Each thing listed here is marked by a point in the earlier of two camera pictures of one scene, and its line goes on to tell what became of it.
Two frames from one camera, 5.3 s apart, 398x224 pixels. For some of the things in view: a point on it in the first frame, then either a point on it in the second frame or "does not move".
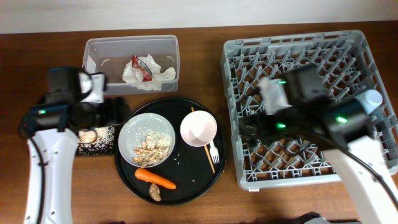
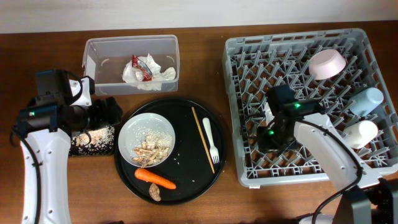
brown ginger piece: (154, 191) does not move
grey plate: (146, 140) does not move
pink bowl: (198, 128) → (325, 63)
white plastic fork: (214, 152) does not move
